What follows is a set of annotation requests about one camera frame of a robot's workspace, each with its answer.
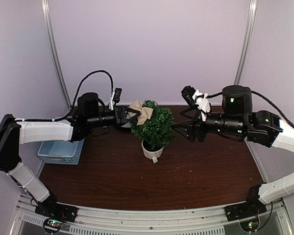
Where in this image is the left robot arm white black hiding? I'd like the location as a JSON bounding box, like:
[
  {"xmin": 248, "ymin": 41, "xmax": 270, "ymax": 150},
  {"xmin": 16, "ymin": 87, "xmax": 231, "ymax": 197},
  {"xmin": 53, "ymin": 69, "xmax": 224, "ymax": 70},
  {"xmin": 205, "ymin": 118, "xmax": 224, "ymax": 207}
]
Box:
[{"xmin": 0, "ymin": 91, "xmax": 141, "ymax": 217}]

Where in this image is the right aluminium frame post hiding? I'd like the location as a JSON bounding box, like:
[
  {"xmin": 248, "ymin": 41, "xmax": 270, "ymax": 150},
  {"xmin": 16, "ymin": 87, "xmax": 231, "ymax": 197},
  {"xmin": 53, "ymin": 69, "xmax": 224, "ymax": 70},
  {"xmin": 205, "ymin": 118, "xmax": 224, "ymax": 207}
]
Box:
[{"xmin": 234, "ymin": 0, "xmax": 258, "ymax": 85}]

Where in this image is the circuit board with leds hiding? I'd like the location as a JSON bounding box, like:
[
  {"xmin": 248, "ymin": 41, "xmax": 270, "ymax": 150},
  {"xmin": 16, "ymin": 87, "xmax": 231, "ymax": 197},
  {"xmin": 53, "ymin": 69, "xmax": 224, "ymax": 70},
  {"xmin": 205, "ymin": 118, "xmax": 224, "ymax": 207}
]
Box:
[
  {"xmin": 240, "ymin": 219, "xmax": 260, "ymax": 233},
  {"xmin": 43, "ymin": 218, "xmax": 63, "ymax": 233}
]

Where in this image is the aluminium frame post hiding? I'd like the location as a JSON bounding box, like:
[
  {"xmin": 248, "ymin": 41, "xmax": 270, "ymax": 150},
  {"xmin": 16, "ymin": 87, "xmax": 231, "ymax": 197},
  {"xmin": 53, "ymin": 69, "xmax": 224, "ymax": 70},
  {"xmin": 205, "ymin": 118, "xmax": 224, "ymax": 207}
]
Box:
[
  {"xmin": 41, "ymin": 0, "xmax": 71, "ymax": 108},
  {"xmin": 234, "ymin": 0, "xmax": 258, "ymax": 85}
]

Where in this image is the front aluminium rail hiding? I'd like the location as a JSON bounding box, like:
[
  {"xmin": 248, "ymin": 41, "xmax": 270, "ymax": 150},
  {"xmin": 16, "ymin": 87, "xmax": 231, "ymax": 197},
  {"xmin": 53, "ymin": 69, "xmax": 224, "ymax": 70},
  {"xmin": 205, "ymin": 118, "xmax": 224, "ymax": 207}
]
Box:
[{"xmin": 9, "ymin": 202, "xmax": 294, "ymax": 235}]

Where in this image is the white battery box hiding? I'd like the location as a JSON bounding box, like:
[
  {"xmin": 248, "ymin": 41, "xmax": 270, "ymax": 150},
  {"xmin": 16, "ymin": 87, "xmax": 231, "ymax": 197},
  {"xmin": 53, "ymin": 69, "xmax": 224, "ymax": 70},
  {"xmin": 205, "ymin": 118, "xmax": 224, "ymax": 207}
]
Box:
[{"xmin": 152, "ymin": 157, "xmax": 158, "ymax": 164}]

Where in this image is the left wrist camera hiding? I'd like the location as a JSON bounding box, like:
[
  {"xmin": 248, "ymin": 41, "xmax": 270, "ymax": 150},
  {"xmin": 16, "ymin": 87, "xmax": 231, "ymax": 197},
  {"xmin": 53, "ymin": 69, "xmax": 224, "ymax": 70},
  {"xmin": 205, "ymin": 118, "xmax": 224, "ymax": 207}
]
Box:
[{"xmin": 108, "ymin": 88, "xmax": 122, "ymax": 111}]

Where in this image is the light blue plastic basket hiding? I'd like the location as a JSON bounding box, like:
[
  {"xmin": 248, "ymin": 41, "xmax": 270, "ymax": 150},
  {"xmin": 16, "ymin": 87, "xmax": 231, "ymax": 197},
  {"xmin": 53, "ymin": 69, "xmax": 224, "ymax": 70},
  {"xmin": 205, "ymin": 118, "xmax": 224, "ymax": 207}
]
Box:
[{"xmin": 37, "ymin": 139, "xmax": 84, "ymax": 165}]

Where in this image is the small green christmas tree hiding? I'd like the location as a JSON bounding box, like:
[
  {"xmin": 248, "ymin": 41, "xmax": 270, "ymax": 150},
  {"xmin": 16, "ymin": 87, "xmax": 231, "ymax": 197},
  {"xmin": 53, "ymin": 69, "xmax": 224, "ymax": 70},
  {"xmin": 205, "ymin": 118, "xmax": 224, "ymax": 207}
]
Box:
[{"xmin": 131, "ymin": 100, "xmax": 174, "ymax": 160}]

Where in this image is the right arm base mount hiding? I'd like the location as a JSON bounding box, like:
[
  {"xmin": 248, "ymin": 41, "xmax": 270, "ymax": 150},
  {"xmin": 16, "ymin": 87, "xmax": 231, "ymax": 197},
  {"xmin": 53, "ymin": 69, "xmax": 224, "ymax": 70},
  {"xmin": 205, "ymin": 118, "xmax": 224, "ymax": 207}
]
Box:
[{"xmin": 224, "ymin": 199, "xmax": 267, "ymax": 221}]

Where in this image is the left aluminium frame post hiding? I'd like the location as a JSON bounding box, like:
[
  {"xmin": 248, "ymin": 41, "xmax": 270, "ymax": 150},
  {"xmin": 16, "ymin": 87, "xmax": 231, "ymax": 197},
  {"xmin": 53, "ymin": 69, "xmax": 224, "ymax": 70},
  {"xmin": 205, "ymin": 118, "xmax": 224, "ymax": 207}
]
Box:
[{"xmin": 41, "ymin": 0, "xmax": 71, "ymax": 108}]

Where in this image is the left circuit board with leds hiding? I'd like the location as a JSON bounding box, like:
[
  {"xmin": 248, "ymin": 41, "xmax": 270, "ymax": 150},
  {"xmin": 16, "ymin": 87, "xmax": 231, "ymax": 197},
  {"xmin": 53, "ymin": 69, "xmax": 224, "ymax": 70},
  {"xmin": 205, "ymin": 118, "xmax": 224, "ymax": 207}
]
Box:
[{"xmin": 43, "ymin": 218, "xmax": 63, "ymax": 233}]

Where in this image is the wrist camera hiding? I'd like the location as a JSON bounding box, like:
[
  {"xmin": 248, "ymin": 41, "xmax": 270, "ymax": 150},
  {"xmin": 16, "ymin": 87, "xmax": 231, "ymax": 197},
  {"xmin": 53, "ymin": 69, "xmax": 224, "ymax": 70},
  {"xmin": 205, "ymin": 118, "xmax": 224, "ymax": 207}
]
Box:
[
  {"xmin": 108, "ymin": 88, "xmax": 122, "ymax": 111},
  {"xmin": 181, "ymin": 86, "xmax": 211, "ymax": 122}
]

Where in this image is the beige fabric bow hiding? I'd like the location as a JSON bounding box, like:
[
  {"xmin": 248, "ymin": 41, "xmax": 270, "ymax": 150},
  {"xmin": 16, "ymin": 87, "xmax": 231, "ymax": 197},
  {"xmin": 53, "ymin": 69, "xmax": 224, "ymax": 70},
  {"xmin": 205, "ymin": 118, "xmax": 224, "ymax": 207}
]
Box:
[{"xmin": 129, "ymin": 100, "xmax": 153, "ymax": 126}]

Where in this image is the right circuit board with leds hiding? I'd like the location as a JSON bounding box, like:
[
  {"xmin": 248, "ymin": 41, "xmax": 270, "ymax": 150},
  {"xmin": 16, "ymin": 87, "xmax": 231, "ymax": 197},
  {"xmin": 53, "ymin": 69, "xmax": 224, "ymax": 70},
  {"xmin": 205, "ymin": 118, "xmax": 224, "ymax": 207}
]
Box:
[{"xmin": 240, "ymin": 219, "xmax": 260, "ymax": 233}]

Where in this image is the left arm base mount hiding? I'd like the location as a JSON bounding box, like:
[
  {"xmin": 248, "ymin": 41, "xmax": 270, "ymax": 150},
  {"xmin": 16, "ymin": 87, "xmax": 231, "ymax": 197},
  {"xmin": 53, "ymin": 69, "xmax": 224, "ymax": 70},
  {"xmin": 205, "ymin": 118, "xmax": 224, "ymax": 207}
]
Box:
[{"xmin": 35, "ymin": 204, "xmax": 78, "ymax": 222}]

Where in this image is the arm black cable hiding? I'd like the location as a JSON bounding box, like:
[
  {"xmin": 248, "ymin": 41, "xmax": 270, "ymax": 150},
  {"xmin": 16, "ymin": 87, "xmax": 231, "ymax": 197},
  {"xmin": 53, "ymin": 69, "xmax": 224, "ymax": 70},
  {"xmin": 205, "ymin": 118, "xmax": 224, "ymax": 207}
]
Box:
[
  {"xmin": 205, "ymin": 90, "xmax": 294, "ymax": 134},
  {"xmin": 0, "ymin": 70, "xmax": 114, "ymax": 169}
]

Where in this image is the light blue flower plate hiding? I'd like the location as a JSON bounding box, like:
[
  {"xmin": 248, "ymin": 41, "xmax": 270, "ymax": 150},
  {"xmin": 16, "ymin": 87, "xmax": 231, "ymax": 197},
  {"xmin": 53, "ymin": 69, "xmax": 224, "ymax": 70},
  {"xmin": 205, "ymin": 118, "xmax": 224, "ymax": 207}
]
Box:
[{"xmin": 121, "ymin": 122, "xmax": 131, "ymax": 129}]

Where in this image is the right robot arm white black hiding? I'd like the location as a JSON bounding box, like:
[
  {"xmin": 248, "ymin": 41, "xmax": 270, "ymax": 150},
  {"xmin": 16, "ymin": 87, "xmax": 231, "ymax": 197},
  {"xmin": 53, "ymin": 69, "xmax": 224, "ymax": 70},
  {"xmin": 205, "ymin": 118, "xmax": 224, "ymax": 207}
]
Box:
[{"xmin": 171, "ymin": 85, "xmax": 294, "ymax": 153}]

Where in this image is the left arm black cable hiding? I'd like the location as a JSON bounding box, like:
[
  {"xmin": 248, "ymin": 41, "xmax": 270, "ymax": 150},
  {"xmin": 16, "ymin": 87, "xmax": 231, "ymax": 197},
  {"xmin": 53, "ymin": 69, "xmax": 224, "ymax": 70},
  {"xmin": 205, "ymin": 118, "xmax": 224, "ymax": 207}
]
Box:
[{"xmin": 0, "ymin": 70, "xmax": 114, "ymax": 169}]

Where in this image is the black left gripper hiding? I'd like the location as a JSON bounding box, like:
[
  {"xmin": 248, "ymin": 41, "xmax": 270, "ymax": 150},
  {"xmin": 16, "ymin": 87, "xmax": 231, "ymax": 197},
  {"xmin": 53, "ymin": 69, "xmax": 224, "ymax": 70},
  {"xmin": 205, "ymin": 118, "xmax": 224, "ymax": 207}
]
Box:
[{"xmin": 87, "ymin": 105, "xmax": 141, "ymax": 128}]

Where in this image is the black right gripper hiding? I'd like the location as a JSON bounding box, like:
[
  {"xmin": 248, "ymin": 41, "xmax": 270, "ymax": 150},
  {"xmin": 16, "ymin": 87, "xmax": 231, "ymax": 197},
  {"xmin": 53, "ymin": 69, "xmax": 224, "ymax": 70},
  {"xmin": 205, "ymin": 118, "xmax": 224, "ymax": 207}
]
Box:
[{"xmin": 171, "ymin": 106, "xmax": 245, "ymax": 143}]

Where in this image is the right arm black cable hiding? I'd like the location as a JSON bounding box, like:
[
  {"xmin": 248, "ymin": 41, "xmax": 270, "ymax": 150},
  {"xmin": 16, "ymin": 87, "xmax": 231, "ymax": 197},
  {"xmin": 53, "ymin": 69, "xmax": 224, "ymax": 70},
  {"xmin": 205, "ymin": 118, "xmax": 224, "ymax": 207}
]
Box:
[{"xmin": 205, "ymin": 90, "xmax": 294, "ymax": 134}]

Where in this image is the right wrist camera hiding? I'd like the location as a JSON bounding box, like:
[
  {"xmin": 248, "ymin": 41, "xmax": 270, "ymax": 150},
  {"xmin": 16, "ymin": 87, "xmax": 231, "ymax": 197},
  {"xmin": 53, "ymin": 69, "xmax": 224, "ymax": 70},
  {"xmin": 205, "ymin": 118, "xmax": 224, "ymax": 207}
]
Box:
[{"xmin": 181, "ymin": 86, "xmax": 211, "ymax": 122}]

